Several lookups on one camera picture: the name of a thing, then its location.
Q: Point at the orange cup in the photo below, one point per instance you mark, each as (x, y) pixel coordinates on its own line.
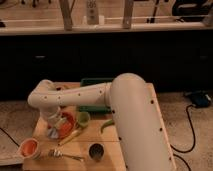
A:
(29, 149)

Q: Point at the yellow handled brush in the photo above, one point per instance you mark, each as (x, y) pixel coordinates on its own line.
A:
(74, 134)

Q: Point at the grey white towel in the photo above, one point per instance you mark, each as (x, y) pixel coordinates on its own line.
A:
(54, 129)

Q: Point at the black blue device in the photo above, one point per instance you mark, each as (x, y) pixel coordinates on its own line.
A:
(199, 98)

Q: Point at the red bowl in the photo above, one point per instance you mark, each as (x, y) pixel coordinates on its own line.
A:
(65, 127)

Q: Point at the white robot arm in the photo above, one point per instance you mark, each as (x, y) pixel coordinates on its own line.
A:
(139, 124)

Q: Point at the wooden post left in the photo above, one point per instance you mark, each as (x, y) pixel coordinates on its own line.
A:
(66, 14)

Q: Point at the wooden post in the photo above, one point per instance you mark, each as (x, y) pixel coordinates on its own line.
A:
(66, 14)
(127, 16)

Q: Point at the wooden board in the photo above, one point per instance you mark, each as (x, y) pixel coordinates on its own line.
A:
(112, 159)

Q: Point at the dark metal can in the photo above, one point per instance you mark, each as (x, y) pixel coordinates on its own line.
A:
(96, 152)

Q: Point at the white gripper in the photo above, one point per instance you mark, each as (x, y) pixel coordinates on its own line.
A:
(53, 117)

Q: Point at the green tray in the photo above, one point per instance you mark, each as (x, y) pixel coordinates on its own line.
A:
(94, 109)

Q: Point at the green chili pepper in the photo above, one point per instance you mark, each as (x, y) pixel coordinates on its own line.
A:
(106, 124)

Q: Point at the small green cup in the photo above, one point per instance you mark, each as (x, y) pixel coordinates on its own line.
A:
(82, 119)

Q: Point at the wooden post right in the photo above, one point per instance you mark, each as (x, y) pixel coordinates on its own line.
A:
(127, 16)

